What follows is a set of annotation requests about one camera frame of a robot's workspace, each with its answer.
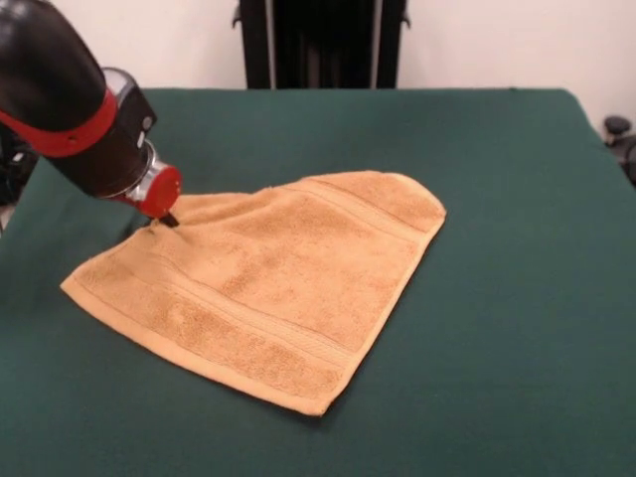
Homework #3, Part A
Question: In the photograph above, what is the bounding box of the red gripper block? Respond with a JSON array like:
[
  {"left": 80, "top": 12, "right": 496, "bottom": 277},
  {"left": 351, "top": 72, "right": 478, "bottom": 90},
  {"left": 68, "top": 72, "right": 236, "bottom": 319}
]
[{"left": 109, "top": 164, "right": 184, "bottom": 230}]

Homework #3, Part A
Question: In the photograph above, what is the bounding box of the tan terry towel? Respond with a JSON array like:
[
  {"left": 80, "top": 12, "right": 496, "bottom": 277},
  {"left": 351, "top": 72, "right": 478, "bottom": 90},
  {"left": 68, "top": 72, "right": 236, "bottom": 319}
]
[{"left": 60, "top": 170, "right": 447, "bottom": 417}]

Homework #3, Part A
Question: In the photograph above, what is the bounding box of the black stand column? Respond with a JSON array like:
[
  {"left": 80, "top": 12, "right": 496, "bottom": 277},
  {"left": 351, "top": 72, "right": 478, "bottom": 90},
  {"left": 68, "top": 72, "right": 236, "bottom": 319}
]
[{"left": 231, "top": 0, "right": 413, "bottom": 90}]

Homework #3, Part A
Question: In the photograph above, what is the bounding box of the dark green table cloth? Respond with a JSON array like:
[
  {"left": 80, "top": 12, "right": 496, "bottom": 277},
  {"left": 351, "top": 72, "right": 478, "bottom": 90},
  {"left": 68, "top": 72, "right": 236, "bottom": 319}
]
[{"left": 0, "top": 87, "right": 636, "bottom": 477}]

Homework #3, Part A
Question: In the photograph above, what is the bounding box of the black equipment and cable pile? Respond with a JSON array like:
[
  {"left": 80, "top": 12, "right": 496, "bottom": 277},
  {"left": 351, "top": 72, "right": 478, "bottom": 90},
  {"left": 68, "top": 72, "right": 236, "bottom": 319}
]
[{"left": 0, "top": 123, "right": 39, "bottom": 206}]

